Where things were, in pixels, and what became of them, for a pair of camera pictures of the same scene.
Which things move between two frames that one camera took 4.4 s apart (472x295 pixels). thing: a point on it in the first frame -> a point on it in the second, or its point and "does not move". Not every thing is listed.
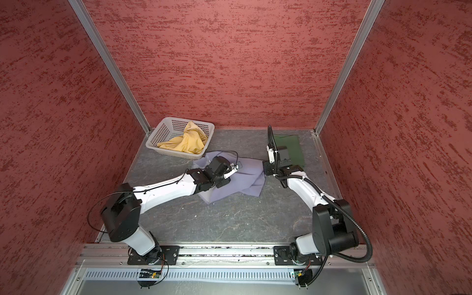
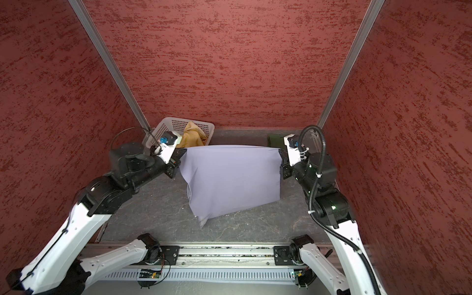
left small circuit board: x=150 y=273 does not move
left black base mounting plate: x=169 y=255 does not move
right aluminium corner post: x=355 y=55 does not move
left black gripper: x=225 y=181 -> x=173 y=163
